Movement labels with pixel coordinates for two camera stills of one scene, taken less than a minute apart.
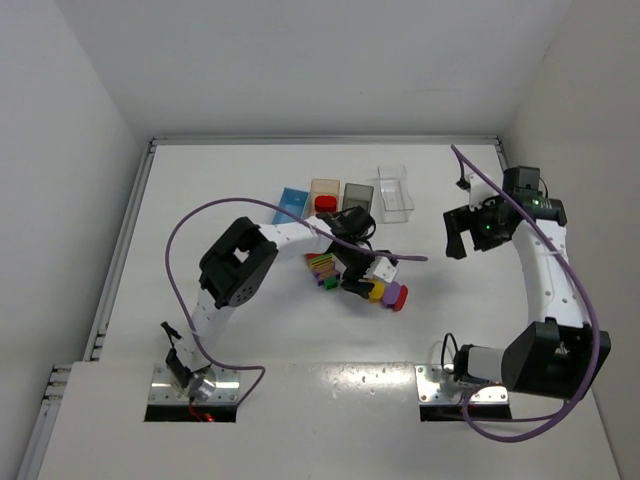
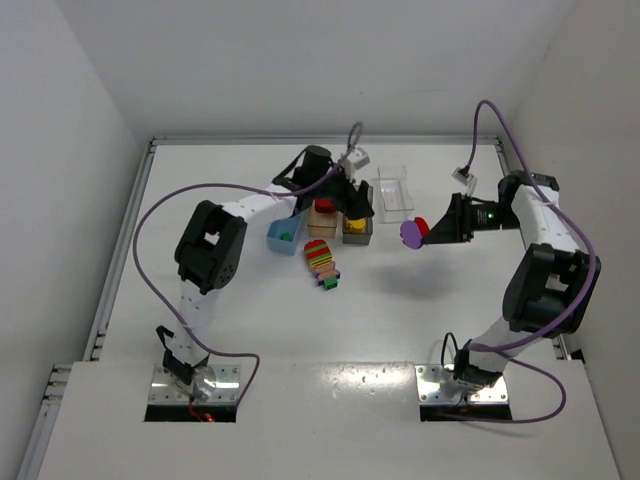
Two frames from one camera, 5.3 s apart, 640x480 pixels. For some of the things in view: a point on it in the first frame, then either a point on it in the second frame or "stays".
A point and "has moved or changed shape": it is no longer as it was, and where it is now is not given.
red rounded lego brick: (401, 298) to (422, 226)
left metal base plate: (219, 383) stays
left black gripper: (356, 272) to (353, 196)
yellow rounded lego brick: (377, 293) has moved or changed shape
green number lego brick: (330, 283) stays
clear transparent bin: (395, 200) stays
